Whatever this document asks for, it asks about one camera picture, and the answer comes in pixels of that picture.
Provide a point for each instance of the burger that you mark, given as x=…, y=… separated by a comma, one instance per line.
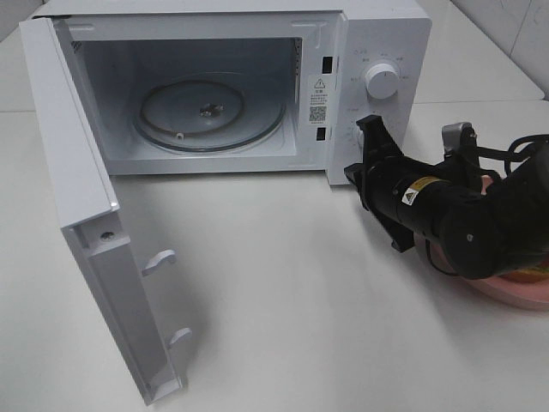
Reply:
x=537, y=273

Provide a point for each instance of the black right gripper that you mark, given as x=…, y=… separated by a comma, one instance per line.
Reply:
x=399, y=191

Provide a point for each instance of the white upper microwave knob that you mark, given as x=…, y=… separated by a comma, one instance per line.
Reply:
x=382, y=80

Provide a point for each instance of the glass microwave turntable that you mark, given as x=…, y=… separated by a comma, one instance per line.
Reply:
x=211, y=112

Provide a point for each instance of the white microwave oven body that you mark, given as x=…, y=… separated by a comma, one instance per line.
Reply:
x=318, y=51

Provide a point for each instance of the pink plate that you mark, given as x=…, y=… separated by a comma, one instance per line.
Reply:
x=529, y=296

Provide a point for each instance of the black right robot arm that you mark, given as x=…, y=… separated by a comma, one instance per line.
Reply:
x=486, y=208

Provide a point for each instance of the white lower microwave knob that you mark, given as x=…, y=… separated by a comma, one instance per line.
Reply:
x=359, y=136

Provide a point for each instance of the white microwave knob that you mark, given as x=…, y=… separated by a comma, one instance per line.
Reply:
x=382, y=80
x=359, y=136

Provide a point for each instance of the white microwave door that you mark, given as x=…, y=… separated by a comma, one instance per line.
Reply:
x=88, y=209

